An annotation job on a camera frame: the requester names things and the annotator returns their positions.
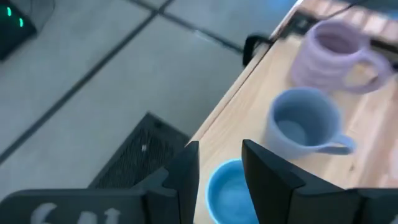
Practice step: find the pink ribbed mug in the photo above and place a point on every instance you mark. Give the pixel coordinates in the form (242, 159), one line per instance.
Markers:
(314, 65)

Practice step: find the black device with green lights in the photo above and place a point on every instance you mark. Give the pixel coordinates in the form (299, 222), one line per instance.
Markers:
(12, 34)

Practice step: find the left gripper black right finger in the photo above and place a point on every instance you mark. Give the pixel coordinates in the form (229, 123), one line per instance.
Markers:
(267, 183)

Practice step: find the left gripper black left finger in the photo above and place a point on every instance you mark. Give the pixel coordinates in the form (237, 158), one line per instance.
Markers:
(185, 183)

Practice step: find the small bright blue cup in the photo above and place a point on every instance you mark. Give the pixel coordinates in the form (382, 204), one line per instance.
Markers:
(227, 199)

